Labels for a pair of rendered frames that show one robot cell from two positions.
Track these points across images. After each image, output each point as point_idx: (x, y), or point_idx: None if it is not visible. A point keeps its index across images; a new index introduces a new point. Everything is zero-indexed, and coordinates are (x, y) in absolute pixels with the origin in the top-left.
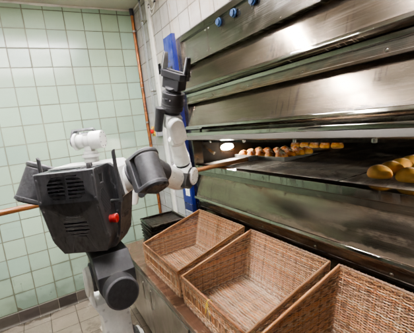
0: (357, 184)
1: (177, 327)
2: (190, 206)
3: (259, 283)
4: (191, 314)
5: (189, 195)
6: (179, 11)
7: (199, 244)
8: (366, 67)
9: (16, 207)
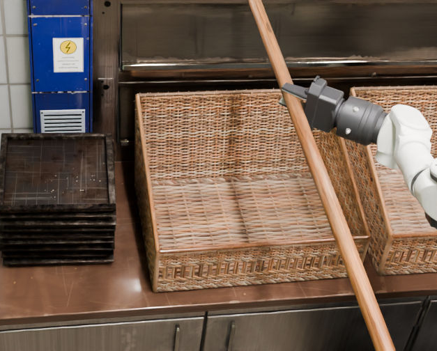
0: None
1: (364, 322)
2: (74, 97)
3: (380, 170)
4: (416, 276)
5: (81, 68)
6: None
7: (159, 174)
8: None
9: (392, 346)
